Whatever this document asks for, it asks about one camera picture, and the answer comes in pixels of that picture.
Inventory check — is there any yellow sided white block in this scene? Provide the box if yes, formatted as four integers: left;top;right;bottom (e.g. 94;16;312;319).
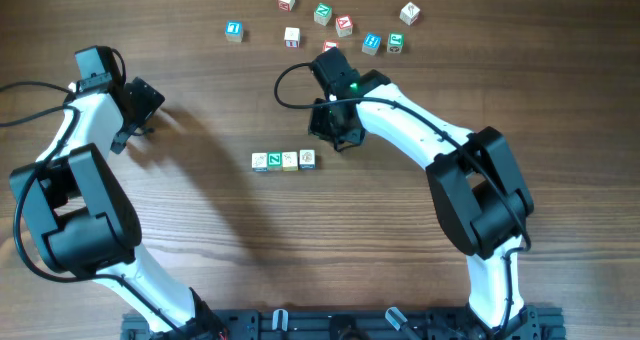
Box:
282;151;299;171

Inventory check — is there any green J block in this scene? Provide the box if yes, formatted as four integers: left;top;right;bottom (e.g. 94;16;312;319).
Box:
387;32;404;54

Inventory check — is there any blue letter block right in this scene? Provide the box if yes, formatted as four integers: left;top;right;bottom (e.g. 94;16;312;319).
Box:
362;33;381;56

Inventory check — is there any blue sided picture block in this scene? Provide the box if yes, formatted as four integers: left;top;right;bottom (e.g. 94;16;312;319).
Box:
298;149;316;169

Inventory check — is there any red letter block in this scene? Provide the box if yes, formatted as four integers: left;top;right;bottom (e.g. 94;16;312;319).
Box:
335;14;354;37
323;41;338;52

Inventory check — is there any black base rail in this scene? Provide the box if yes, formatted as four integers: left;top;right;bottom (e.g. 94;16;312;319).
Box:
120;305;567;340

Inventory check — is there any red sided block green N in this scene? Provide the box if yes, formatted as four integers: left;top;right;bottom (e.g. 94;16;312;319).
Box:
267;152;283;171

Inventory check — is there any right camera cable black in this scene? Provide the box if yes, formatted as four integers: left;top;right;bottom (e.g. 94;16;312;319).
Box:
273;62;532;339

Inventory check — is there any plain picture block right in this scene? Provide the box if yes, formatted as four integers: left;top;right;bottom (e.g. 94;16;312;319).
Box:
400;2;420;26

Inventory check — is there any red letter block lower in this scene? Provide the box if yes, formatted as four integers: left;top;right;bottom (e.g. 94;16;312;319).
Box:
323;41;338;52

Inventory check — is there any red letter block upper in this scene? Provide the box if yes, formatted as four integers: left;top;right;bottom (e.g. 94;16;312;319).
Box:
335;14;354;37

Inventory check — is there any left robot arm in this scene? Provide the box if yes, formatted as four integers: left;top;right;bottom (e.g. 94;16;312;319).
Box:
9;46;229;339

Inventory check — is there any left camera cable black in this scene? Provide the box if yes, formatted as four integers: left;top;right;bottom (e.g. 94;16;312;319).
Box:
1;105;187;339

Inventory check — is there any green N block top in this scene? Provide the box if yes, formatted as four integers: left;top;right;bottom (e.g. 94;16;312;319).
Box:
314;3;332;26

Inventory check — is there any camera cable black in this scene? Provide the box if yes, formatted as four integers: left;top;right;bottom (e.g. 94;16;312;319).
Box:
273;62;532;339
1;105;187;339

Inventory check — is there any blue sided white block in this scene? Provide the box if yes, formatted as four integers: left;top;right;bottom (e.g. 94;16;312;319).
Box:
251;152;268;172

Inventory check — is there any blue letter block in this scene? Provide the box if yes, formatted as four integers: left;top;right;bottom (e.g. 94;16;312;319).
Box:
362;33;381;56
225;21;244;43

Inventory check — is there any red picture block top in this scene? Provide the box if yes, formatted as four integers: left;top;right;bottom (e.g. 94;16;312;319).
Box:
277;0;295;12

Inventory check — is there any red sided white block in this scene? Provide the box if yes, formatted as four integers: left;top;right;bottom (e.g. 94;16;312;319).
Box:
284;27;301;48

